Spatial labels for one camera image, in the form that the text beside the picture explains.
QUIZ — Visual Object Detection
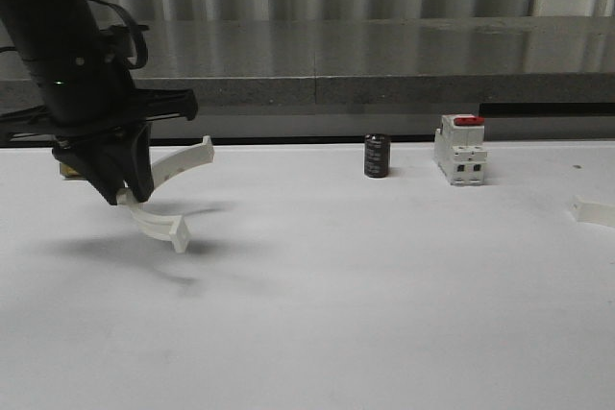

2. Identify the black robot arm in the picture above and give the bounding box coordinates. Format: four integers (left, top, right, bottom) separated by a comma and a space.
1, 0, 198, 205

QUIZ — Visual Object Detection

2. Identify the grey stone counter ledge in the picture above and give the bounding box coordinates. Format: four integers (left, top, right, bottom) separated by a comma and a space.
134, 16, 614, 142

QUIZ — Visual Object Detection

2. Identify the white circuit breaker red switch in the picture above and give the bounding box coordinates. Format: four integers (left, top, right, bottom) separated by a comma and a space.
434, 114, 487, 186

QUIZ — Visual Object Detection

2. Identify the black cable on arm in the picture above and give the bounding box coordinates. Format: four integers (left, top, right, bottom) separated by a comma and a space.
66, 0, 150, 70

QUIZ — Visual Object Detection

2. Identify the black cylindrical capacitor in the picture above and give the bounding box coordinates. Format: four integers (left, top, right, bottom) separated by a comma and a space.
363, 133, 390, 179

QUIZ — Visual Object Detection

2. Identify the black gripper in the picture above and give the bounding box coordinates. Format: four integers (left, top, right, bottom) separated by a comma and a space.
1, 85, 198, 205

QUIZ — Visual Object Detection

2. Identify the white half pipe clamp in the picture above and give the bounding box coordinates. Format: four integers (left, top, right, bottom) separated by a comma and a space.
116, 135, 215, 253

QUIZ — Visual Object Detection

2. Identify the brass valve red handwheel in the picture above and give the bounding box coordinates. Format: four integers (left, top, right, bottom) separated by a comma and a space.
59, 162, 85, 181

